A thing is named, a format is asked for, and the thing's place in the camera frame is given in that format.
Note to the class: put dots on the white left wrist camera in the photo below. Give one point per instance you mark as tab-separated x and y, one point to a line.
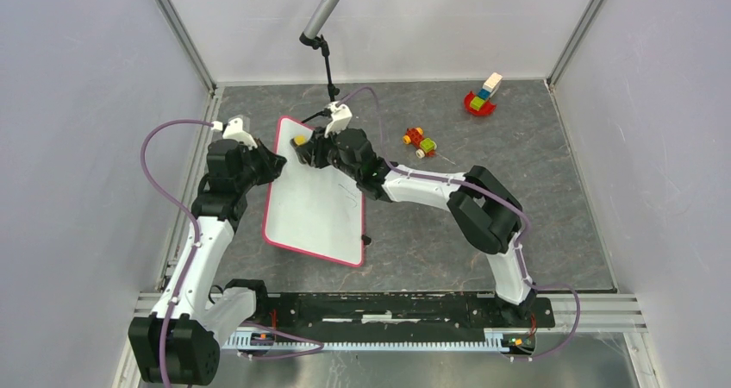
236	128

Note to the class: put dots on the red toy brick car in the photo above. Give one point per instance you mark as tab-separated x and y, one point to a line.
424	146

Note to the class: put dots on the black tripod microphone stand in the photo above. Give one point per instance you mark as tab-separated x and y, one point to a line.
320	43

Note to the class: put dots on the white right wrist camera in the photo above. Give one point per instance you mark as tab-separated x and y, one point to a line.
340	115

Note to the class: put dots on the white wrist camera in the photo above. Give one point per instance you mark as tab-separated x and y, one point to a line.
236	128
340	115

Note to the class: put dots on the red toy brick boat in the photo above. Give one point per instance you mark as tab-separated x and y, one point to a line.
479	103

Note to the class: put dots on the pink framed whiteboard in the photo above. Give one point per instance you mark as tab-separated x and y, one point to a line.
316	212

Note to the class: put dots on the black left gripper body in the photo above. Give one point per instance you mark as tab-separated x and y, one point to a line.
259	166

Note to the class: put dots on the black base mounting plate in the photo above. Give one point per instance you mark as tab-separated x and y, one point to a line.
399	316

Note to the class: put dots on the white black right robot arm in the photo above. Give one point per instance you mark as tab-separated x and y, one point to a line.
487	214

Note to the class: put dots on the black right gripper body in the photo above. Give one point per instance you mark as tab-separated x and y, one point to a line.
325	153

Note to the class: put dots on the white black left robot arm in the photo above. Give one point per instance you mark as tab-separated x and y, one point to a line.
180	341

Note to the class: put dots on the grey microphone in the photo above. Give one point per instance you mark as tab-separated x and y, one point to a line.
321	14

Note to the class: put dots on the yellow bone shaped eraser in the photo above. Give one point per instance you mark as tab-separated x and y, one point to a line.
299	140

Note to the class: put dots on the white slotted cable duct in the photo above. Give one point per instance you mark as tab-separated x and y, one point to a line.
249	340

